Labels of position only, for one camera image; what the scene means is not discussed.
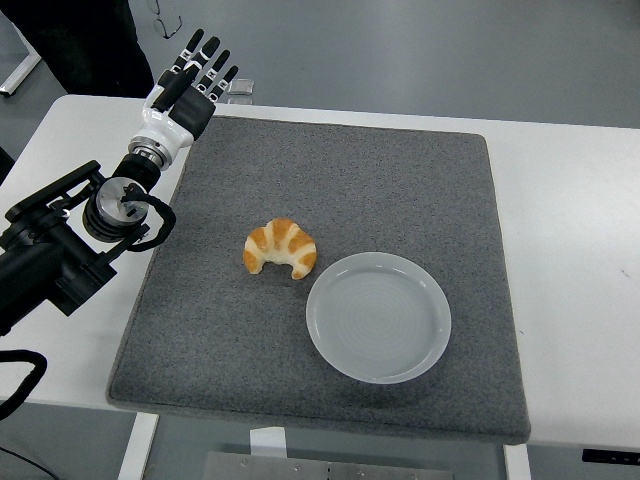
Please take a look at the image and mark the white table leg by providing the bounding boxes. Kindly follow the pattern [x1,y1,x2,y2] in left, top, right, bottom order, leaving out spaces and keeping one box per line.
[248,427,288,459]
[503,443,532,480]
[117,413,160,480]

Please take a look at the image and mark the grey metal plate with screws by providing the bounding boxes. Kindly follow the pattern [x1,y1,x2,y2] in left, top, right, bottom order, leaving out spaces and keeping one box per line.
[204,451,454,480]

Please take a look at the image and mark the grey round plate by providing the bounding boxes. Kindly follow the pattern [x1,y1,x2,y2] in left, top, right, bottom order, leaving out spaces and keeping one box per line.
[305,252,453,386]

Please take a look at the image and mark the grey felt mat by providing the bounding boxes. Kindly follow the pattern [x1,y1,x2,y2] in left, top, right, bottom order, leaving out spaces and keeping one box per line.
[106,115,532,444]

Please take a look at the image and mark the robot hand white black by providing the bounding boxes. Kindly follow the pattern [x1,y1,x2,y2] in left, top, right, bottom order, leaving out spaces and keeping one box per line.
[130,28,240,153]

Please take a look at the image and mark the white table frame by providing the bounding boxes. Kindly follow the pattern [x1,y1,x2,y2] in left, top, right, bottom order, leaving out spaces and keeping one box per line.
[0,12,43,99]

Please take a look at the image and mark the thin black floor cable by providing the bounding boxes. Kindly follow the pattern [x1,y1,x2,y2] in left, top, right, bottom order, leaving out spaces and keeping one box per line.
[0,439,51,480]

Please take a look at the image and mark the croissant bread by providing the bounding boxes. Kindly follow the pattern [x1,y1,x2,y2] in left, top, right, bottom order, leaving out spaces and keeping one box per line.
[242,217,319,280]

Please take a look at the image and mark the black table control panel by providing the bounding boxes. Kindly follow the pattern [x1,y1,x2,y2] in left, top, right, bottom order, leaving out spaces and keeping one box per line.
[582,448,640,464]

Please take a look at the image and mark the person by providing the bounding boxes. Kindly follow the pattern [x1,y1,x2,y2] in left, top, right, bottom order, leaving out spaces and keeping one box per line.
[0,0,155,97]

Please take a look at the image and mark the thin black eyeglasses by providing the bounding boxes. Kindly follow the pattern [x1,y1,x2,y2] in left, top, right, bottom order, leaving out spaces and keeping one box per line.
[152,0,184,40]

